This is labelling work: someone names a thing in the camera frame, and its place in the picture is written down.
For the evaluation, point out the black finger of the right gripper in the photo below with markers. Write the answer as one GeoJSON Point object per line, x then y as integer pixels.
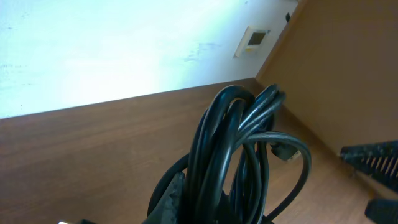
{"type": "Point", "coordinates": [376, 160]}
{"type": "Point", "coordinates": [382, 211]}

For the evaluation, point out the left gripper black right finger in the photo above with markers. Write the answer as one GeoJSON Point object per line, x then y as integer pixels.
{"type": "Point", "coordinates": [225, 214]}

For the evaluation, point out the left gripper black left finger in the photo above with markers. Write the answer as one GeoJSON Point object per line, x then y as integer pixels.
{"type": "Point", "coordinates": [165, 201]}

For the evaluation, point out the white wall control panel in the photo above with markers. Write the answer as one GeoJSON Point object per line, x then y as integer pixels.
{"type": "Point", "coordinates": [251, 42]}

